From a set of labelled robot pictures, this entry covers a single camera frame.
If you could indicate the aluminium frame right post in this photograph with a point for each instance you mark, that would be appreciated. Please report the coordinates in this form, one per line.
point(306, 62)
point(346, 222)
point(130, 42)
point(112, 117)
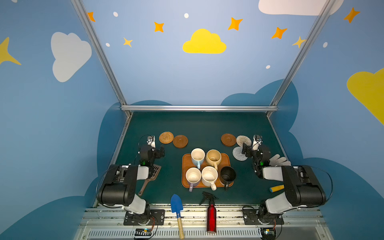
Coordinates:
point(304, 50)

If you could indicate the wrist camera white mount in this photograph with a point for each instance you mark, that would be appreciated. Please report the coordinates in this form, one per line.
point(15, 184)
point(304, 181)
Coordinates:
point(151, 141)
point(257, 141)

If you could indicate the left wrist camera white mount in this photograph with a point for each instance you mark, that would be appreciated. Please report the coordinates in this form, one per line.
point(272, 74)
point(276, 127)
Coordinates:
point(151, 141)

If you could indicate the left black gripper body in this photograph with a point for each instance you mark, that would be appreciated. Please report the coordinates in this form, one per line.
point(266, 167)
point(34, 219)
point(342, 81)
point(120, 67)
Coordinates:
point(159, 152)

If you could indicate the aluminium frame back bar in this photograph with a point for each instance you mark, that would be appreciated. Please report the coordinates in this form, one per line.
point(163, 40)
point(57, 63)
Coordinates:
point(158, 108)

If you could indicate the dark wooden coaster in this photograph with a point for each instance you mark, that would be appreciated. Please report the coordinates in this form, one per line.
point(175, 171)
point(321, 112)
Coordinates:
point(228, 140)
point(180, 141)

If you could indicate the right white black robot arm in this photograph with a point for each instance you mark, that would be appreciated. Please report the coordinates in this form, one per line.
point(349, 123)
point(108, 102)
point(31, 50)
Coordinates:
point(302, 188)

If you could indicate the white speckled mug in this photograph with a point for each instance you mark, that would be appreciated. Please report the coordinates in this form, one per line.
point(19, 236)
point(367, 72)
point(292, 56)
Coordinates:
point(209, 177)

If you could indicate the beige ceramic mug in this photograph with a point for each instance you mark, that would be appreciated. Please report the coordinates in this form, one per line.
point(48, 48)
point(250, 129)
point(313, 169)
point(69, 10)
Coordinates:
point(213, 158)

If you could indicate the controller board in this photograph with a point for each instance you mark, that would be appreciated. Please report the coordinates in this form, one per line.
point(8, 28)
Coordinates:
point(268, 234)
point(142, 234)

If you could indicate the purple mug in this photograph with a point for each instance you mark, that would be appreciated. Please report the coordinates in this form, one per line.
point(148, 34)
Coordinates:
point(193, 177)

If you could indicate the black mug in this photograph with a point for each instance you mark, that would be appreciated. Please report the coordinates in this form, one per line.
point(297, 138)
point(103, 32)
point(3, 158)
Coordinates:
point(227, 176)

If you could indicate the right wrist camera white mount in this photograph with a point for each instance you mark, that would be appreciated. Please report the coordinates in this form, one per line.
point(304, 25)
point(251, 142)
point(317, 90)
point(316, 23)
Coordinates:
point(257, 141)

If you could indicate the multicolour woven coaster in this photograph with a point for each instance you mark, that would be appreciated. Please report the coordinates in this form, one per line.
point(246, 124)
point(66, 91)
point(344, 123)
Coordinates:
point(241, 140)

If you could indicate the left controller board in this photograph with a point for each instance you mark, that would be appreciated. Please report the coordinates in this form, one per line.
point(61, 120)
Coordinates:
point(142, 234)

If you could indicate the right controller board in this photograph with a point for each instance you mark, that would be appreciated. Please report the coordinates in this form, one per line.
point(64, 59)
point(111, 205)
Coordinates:
point(268, 234)

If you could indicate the aluminium frame post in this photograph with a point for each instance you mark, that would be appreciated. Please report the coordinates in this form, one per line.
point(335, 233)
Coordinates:
point(86, 22)
point(304, 50)

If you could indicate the woven rattan coaster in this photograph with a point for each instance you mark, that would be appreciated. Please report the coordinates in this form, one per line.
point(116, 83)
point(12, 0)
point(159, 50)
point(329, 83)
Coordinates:
point(166, 137)

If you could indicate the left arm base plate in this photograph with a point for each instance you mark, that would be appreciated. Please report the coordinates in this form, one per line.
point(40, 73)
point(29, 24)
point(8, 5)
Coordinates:
point(153, 217)

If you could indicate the grey woven coaster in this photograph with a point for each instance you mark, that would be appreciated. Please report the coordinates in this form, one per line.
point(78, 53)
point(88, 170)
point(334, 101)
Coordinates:
point(238, 155)

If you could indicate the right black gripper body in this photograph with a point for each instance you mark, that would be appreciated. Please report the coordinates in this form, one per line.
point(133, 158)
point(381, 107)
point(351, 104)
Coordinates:
point(247, 150)

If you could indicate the white work glove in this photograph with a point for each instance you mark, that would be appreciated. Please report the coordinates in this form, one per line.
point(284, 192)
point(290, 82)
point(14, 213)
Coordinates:
point(279, 160)

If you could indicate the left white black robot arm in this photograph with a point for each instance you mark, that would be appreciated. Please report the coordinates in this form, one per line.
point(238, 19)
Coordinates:
point(124, 185)

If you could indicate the brown slotted scoop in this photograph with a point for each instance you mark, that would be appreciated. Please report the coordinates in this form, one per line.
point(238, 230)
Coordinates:
point(154, 172)

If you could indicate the light blue mug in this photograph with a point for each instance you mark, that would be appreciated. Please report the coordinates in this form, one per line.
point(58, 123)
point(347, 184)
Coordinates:
point(198, 157)

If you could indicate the blue garden trowel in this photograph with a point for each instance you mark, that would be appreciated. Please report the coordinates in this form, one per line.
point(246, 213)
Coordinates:
point(177, 207)

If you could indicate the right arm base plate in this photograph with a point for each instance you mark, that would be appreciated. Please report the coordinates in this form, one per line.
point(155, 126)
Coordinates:
point(250, 216)

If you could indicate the red spray bottle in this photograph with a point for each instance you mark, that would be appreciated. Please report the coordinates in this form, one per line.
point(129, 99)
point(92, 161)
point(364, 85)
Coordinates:
point(211, 212)

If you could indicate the aluminium frame left post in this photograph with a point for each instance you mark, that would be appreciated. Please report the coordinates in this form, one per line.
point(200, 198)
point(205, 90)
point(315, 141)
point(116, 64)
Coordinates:
point(86, 22)

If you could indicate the yellow hand shovel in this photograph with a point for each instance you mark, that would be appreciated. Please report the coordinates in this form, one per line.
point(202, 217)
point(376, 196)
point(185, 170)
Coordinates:
point(276, 188)

